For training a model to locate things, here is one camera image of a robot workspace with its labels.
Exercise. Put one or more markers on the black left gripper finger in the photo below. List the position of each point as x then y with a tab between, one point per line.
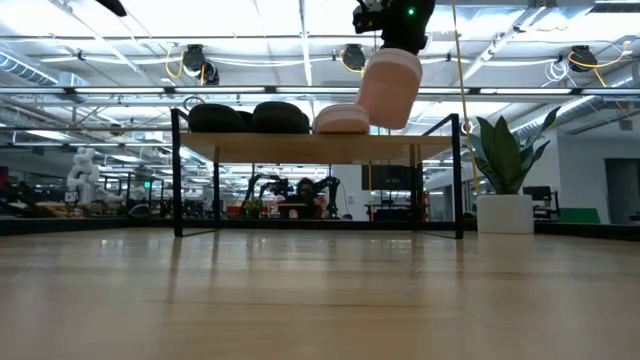
114	6

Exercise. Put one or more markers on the pink slide sandal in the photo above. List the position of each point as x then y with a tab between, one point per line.
390	90
340	120

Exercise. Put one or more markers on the black slide sandal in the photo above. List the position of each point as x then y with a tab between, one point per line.
215	119
280	117

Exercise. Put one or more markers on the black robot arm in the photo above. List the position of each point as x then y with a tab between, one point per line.
260	182
334	184

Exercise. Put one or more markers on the black flat screen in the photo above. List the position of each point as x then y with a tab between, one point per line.
390	177

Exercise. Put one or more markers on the wooden shoe rack table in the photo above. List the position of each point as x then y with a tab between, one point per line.
310	147

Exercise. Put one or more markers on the green snake plant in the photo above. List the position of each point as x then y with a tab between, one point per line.
505	160

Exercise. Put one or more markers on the white robot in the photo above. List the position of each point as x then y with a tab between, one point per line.
82	175

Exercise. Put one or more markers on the person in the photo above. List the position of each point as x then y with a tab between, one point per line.
305	190

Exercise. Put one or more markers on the white plant pot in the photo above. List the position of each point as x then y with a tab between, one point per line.
505	215

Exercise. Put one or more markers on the green board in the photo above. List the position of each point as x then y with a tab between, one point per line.
580	216

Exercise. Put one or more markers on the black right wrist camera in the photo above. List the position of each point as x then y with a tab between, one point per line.
367	20

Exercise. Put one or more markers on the black aluminium table frame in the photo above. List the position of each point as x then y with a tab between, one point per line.
75	225

